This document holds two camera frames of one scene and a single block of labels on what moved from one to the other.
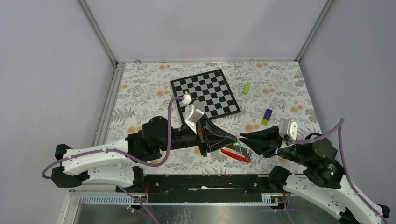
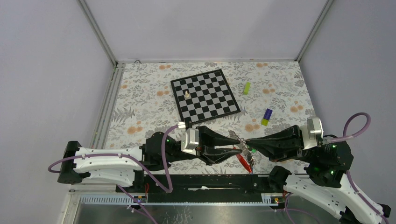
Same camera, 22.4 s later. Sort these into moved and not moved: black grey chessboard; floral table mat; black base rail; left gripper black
Moved: left gripper black
Not moved: black grey chessboard; black base rail; floral table mat
